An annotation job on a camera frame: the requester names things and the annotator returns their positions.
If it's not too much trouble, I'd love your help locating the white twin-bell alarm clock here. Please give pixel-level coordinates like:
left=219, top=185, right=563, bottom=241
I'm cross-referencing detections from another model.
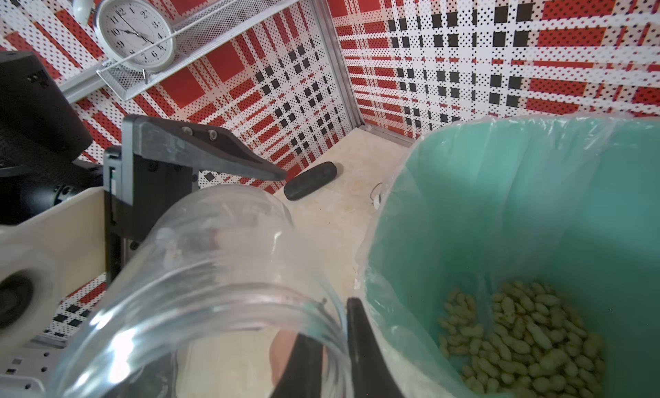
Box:
left=70, top=0, right=176, bottom=72

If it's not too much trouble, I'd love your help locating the white wire mesh shelf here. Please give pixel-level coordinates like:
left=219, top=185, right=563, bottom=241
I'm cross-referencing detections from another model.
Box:
left=96, top=0, right=301, bottom=100

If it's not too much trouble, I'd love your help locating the clear plastic bin liner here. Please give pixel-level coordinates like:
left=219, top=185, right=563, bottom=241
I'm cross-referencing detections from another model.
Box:
left=352, top=112, right=660, bottom=398

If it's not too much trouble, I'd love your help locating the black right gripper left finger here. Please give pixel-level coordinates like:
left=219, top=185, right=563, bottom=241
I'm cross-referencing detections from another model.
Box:
left=270, top=334, right=324, bottom=398

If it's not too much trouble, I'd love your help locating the white round device black top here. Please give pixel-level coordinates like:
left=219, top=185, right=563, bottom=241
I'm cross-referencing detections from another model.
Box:
left=369, top=182, right=383, bottom=210

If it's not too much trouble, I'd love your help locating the orange lid peanut jar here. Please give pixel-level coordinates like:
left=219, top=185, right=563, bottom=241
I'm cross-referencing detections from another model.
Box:
left=269, top=330, right=298, bottom=385

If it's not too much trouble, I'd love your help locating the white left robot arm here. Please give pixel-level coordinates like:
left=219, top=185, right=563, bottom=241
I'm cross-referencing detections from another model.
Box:
left=1, top=52, right=286, bottom=281

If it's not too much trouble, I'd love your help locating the green lid peanut jar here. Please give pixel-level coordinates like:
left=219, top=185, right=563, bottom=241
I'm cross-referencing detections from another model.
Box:
left=47, top=185, right=352, bottom=397

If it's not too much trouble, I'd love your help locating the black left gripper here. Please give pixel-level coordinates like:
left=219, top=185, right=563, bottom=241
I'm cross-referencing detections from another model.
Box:
left=103, top=115, right=286, bottom=284

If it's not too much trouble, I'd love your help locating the pile of discarded peanuts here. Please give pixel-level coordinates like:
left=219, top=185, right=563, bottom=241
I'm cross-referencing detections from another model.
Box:
left=438, top=281, right=606, bottom=397

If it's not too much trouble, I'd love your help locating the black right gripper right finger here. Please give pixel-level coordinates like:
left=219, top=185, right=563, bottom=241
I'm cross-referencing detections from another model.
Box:
left=346, top=298, right=404, bottom=398

